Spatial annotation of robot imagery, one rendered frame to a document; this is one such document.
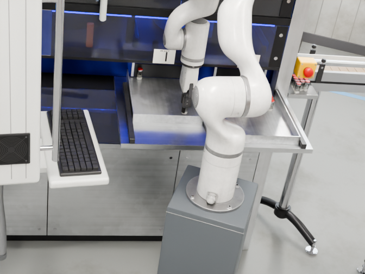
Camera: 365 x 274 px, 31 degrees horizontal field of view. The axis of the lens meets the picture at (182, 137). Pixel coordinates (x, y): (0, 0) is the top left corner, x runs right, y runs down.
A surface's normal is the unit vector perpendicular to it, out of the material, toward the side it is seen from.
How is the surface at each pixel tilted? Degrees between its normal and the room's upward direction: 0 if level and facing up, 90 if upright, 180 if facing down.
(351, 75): 90
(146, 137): 0
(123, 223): 90
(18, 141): 90
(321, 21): 90
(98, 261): 0
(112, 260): 0
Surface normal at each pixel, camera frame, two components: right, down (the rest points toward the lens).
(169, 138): 0.13, -0.83
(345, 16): -0.27, 0.50
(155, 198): 0.14, 0.56
